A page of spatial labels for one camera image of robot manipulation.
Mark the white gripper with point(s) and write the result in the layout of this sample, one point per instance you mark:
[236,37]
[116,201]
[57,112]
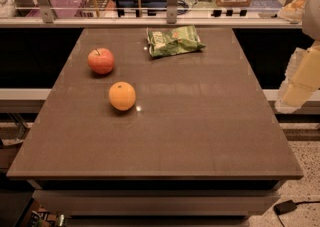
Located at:
[312,14]

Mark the green jalapeno chip bag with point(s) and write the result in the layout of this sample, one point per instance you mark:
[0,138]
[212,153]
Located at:
[174,42]

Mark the black power adapter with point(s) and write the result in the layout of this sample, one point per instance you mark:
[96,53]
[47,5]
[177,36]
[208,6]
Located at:
[285,207]

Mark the orange fruit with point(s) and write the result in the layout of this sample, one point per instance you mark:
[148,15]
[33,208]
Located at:
[122,96]

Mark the red apple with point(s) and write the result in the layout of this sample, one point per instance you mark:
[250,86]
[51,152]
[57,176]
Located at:
[101,61]

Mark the purple plastic crate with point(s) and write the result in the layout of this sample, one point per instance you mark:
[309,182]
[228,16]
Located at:
[61,8]

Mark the left metal railing bracket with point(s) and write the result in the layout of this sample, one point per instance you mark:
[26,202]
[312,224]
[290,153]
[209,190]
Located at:
[46,11]

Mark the brown table frame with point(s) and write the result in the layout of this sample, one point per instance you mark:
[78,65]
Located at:
[156,208]

